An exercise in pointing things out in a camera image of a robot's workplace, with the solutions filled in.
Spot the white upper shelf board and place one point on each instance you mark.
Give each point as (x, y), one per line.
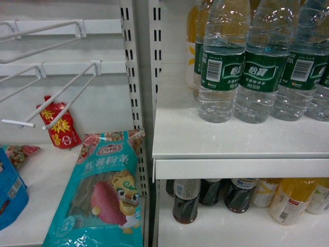
(187, 147)

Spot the white perforated shelf upright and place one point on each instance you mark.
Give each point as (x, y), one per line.
(136, 33)

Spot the front clear water bottle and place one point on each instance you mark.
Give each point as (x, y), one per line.
(225, 41)

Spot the water bottle barcode label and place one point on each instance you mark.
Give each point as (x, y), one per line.
(270, 38)

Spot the dark drink bottle front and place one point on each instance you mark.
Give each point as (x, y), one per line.
(186, 197)

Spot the dark drink bottle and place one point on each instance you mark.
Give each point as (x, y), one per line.
(238, 196)
(186, 197)
(209, 191)

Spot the dark drink bottle middle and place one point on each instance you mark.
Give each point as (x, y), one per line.
(209, 191)

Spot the dark drink bottle right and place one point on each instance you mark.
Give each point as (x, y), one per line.
(238, 196)

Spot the teal sweet potato noodle bag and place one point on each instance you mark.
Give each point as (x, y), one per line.
(100, 204)

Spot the orange vitamin drink bottle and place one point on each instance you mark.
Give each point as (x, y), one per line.
(291, 199)

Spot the blue noodle bag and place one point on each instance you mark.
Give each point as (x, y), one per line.
(14, 196)

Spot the white wire hook upper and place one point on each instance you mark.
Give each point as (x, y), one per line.
(53, 35)

